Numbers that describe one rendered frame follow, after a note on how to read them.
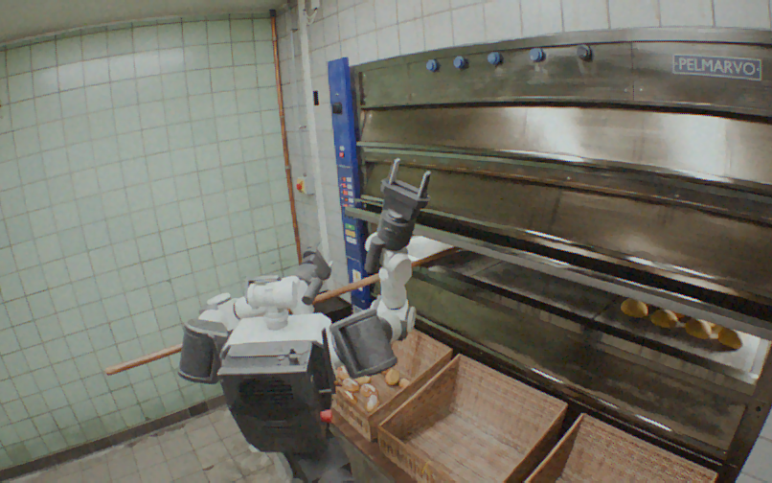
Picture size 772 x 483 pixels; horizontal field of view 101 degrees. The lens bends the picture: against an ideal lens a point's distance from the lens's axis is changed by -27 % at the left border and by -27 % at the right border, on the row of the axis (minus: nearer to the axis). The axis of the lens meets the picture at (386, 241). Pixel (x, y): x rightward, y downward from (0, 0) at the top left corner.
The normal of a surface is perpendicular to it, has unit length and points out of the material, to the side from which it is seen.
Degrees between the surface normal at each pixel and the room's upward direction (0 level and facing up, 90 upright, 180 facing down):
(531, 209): 70
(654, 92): 89
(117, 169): 90
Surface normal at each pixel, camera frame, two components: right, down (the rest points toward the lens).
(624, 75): -0.78, 0.25
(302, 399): 0.03, 0.30
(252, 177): 0.61, 0.20
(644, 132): -0.77, -0.09
